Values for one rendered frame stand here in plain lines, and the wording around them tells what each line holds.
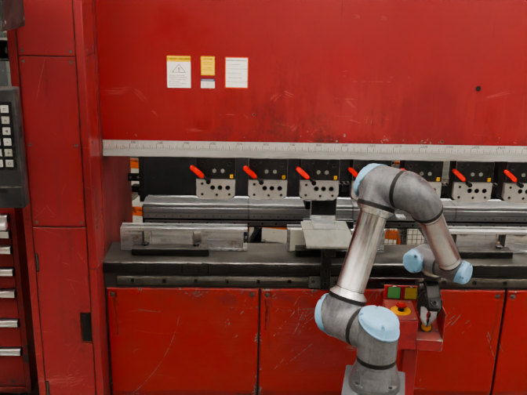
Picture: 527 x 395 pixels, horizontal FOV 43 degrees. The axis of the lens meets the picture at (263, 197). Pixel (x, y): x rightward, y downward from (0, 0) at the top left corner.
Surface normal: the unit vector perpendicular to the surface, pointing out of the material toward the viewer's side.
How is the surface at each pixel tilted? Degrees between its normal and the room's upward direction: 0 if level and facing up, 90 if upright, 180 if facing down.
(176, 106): 90
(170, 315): 90
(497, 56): 90
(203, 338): 90
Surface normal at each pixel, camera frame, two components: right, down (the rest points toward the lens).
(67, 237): 0.04, 0.31
